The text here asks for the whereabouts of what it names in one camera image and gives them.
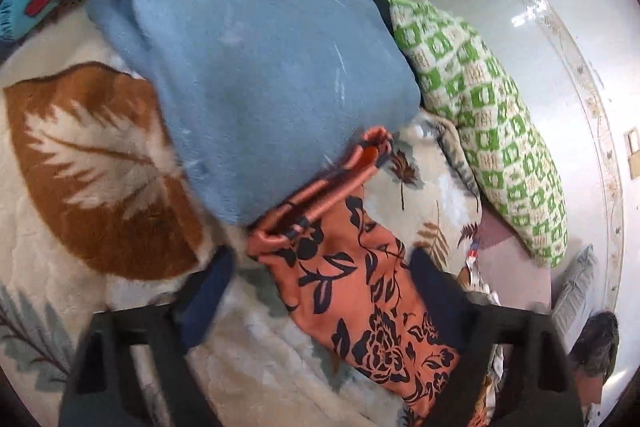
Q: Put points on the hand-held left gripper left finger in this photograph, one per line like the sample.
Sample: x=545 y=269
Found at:
x=212 y=287

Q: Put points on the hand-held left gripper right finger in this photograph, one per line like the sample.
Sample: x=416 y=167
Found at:
x=430 y=287

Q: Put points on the orange floral shorts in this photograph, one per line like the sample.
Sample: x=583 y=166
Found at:
x=360 y=297

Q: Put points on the pink bedsheet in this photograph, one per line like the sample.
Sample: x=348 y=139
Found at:
x=515 y=262

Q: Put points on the grey pillow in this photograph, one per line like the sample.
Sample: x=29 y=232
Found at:
x=575 y=297

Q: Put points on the leaf printed fleece blanket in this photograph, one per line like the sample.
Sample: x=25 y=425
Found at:
x=90 y=167

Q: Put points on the green patterned pillow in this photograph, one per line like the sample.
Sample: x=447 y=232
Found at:
x=480 y=117

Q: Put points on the blue fleece cloth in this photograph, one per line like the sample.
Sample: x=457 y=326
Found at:
x=265 y=72

